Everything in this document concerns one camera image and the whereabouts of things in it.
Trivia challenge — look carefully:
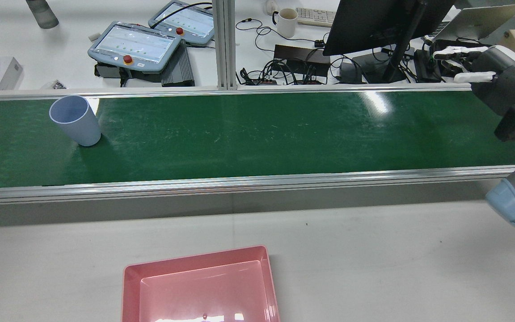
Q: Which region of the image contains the right white dexterous robot hand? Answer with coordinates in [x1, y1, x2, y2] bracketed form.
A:
[433, 44, 515, 118]

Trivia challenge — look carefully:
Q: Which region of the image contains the black electronics box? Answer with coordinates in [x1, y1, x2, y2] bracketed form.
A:
[413, 39, 468, 84]

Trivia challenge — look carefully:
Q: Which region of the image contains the dark ribbed control box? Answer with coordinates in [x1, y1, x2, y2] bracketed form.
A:
[161, 42, 195, 88]

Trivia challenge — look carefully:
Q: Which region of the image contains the pink plastic box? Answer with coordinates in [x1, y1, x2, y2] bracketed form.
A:
[122, 245, 281, 322]

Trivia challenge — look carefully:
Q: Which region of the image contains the blue plastic cup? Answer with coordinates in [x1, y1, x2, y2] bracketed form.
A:
[49, 95, 102, 147]

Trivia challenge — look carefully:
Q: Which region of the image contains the silver laptop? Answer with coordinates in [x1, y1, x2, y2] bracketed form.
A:
[427, 4, 515, 43]

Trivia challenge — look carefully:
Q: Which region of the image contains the black computer monitor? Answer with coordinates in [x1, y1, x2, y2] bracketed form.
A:
[323, 0, 457, 84]

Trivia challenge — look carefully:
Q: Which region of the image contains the black power adapter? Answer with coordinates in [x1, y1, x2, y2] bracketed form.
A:
[339, 62, 363, 84]

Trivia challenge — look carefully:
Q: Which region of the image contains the white keyboard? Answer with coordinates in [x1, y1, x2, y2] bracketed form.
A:
[295, 7, 338, 28]

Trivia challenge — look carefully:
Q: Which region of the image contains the white mug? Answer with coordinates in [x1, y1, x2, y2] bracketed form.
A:
[272, 8, 299, 38]

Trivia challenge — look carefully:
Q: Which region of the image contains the green belt conveyor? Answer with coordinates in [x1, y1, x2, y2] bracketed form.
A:
[0, 83, 515, 208]

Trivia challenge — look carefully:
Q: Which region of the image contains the grey robot teach pendant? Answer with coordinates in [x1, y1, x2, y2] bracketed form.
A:
[148, 0, 215, 47]
[88, 21, 182, 74]

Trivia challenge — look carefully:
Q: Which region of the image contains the grey bottle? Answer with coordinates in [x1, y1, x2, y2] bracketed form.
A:
[25, 0, 59, 30]

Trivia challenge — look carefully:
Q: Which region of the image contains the black cable bundle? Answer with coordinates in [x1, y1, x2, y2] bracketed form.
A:
[237, 57, 329, 86]

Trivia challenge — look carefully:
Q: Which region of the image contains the thin black cable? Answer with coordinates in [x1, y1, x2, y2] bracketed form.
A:
[235, 18, 327, 54]

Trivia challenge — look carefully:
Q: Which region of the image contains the aluminium profile post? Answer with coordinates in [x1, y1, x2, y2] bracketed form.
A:
[212, 0, 237, 91]

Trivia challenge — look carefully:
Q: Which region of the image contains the black pendant cable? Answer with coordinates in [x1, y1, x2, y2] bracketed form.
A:
[157, 2, 214, 23]

